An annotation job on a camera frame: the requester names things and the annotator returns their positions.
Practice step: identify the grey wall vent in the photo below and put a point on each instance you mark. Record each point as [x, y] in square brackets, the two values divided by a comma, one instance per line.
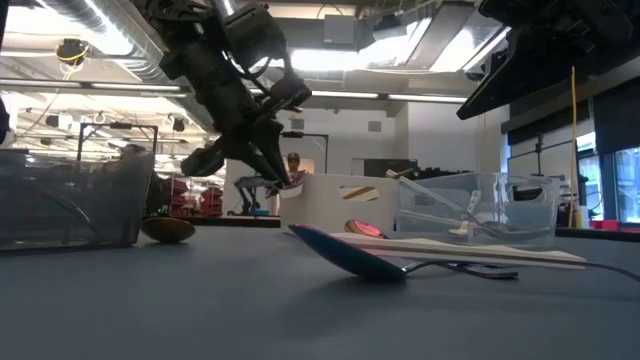
[375, 126]
[297, 124]

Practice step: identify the red plastic tray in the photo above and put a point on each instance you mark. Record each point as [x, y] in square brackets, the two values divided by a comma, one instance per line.
[607, 224]

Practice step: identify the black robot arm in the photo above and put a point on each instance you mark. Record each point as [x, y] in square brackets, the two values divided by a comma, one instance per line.
[245, 192]

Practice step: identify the blue-grey table mat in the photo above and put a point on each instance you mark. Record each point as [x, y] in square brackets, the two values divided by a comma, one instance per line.
[200, 310]

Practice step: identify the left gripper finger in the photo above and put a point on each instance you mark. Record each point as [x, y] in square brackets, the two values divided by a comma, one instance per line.
[245, 152]
[275, 145]

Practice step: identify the red storage shelf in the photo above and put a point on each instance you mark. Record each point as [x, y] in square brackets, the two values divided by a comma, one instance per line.
[212, 200]
[175, 192]

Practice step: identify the person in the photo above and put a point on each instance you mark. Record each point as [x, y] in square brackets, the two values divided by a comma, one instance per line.
[131, 150]
[294, 160]

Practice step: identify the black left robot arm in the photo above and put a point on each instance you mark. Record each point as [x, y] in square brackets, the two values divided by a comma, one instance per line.
[195, 50]

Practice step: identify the long linear ceiling light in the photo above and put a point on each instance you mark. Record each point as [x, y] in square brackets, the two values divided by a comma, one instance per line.
[350, 94]

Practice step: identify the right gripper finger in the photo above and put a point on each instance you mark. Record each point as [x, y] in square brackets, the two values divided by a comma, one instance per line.
[525, 60]

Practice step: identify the white plastic bin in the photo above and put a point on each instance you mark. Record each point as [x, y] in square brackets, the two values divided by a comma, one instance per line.
[320, 210]

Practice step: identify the glass window wall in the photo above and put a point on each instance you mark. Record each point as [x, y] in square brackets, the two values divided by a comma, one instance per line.
[627, 185]

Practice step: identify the black tripod stand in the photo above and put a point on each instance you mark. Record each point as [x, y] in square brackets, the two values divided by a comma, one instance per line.
[538, 150]

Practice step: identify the black gantry frame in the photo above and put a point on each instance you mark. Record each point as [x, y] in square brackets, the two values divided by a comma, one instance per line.
[312, 134]
[120, 125]

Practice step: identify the grey ceiling box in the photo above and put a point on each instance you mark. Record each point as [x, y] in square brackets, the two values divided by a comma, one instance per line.
[340, 30]

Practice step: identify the clear plastic bin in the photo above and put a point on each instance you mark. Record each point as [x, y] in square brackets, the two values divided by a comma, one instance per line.
[552, 220]

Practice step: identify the black cabinet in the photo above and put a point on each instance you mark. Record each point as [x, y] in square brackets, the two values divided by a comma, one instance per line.
[385, 167]

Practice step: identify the iridescent rainbow spoon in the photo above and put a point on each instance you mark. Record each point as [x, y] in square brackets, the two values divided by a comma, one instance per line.
[350, 257]
[365, 228]

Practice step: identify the smoked grey plastic bin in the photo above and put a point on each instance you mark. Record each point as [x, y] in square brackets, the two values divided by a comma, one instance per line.
[125, 200]

